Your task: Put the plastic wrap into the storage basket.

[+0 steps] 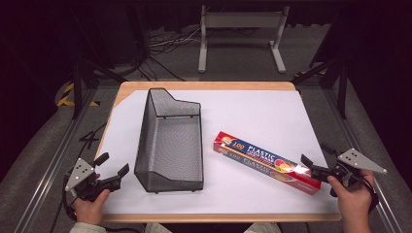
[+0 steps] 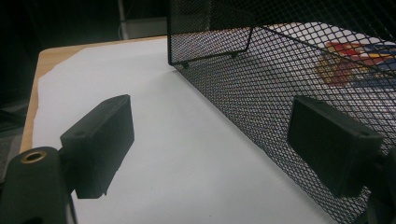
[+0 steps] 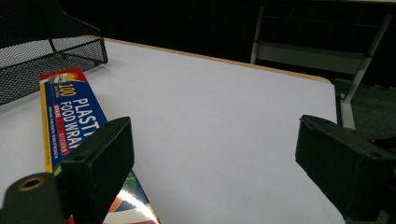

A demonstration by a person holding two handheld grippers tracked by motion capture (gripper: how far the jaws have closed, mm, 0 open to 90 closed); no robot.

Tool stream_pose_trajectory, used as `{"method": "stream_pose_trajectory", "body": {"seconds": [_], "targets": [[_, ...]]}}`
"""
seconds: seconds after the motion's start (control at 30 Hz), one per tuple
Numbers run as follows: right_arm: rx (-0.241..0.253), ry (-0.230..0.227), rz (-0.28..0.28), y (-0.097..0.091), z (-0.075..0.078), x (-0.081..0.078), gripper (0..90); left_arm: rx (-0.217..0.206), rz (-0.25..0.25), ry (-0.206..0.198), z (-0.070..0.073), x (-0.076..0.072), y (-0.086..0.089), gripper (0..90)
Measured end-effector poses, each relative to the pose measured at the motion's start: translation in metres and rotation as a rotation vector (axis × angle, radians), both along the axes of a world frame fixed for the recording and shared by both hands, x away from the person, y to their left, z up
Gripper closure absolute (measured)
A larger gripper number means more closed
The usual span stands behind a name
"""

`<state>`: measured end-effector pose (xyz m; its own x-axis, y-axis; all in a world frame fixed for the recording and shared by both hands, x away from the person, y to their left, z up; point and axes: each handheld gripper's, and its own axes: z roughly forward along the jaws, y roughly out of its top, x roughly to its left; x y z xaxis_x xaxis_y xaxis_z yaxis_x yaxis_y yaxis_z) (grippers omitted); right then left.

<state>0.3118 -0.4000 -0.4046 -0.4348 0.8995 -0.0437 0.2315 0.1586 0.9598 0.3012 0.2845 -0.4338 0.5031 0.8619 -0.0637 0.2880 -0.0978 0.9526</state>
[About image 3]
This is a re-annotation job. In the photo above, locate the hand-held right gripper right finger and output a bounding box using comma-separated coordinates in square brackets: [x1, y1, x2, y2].
[294, 114, 396, 222]

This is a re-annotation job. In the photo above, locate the black mesh wire tray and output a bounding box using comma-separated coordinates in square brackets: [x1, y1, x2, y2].
[0, 0, 109, 106]

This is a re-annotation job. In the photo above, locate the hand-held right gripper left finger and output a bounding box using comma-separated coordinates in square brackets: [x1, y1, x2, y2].
[59, 116, 135, 224]

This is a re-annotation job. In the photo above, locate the blue food wrap box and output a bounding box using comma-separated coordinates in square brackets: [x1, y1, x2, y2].
[39, 66, 162, 224]

